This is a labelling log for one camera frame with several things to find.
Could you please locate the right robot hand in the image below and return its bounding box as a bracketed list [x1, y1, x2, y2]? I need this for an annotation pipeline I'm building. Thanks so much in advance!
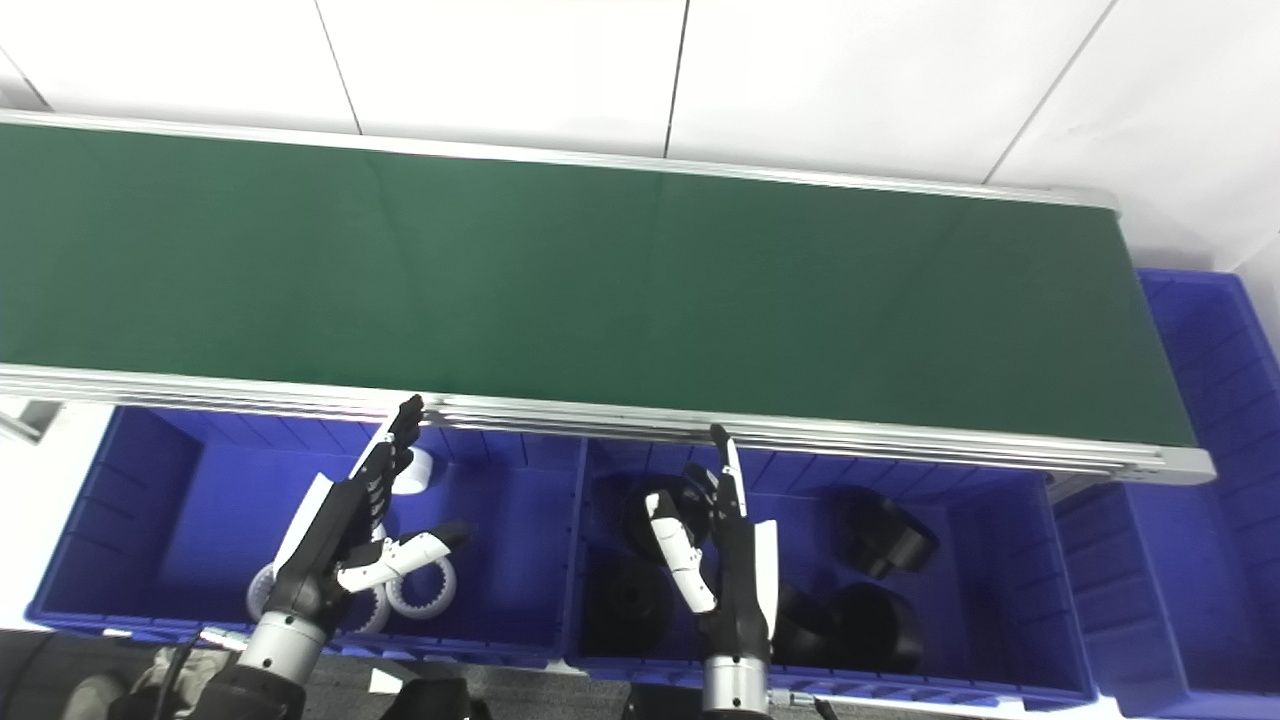
[645, 424, 781, 659]

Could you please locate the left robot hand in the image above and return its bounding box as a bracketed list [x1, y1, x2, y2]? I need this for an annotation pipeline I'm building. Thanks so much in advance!
[262, 394, 471, 625]

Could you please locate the black round plastic part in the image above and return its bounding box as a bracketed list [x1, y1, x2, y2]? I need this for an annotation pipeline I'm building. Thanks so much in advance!
[835, 487, 941, 581]
[585, 558, 671, 656]
[825, 582, 926, 673]
[622, 475, 716, 561]

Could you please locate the white plastic cylinder part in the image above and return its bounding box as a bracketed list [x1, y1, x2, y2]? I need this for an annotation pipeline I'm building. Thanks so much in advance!
[395, 447, 436, 498]

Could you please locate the blue bin with white parts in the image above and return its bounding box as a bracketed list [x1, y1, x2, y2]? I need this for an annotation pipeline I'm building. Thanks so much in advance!
[25, 405, 586, 669]

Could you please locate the blue bin with black parts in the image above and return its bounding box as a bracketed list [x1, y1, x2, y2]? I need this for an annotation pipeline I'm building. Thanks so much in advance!
[565, 438, 1101, 711]

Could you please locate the aluminium conveyor leg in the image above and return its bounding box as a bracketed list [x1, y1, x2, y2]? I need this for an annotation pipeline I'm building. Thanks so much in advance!
[0, 398, 63, 443]

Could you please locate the empty blue plastic bin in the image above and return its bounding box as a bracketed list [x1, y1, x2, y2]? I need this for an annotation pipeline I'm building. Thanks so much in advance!
[1050, 268, 1280, 720]

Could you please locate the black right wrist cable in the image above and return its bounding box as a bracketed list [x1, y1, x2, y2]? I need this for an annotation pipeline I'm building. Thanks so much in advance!
[770, 688, 841, 720]

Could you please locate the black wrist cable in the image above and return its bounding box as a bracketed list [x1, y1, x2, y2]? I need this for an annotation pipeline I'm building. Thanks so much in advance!
[770, 688, 841, 720]
[150, 628, 251, 720]

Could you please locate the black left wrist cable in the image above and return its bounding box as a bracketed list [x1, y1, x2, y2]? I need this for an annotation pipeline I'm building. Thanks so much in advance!
[150, 628, 251, 720]

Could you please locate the green conveyor belt with aluminium frame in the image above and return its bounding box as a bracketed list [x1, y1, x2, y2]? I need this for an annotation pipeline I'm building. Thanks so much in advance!
[0, 108, 1216, 486]

